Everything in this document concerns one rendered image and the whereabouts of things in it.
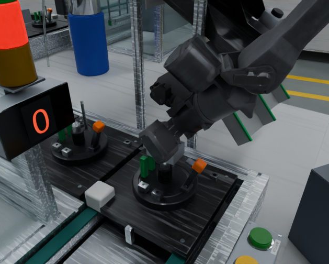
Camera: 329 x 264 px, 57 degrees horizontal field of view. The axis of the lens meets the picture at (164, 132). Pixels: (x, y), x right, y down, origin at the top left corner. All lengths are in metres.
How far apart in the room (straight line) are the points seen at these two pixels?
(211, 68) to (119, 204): 0.34
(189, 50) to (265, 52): 0.10
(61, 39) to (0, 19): 1.49
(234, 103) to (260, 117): 0.41
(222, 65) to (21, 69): 0.27
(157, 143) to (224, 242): 0.23
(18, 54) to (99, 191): 0.33
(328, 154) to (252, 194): 0.42
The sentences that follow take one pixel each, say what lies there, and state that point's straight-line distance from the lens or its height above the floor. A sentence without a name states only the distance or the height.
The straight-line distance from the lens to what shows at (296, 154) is 1.01.
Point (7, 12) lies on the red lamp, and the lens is 0.42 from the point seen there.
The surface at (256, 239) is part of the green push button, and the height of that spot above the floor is 0.97.
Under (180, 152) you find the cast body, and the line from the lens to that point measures 0.59.
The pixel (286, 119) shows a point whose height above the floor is 0.86.
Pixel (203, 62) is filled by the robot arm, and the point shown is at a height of 1.28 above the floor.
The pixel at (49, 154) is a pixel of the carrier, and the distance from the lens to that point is 0.80.
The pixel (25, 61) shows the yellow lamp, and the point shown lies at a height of 1.29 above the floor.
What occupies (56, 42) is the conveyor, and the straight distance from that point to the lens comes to 1.88.
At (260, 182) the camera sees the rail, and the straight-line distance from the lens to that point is 0.72.
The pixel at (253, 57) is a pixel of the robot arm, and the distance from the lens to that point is 0.44.
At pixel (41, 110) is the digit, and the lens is 0.46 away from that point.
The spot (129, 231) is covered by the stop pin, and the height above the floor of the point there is 0.97.
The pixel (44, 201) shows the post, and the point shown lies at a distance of 0.60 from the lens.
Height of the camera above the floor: 1.43
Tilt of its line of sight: 33 degrees down
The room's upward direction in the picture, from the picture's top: straight up
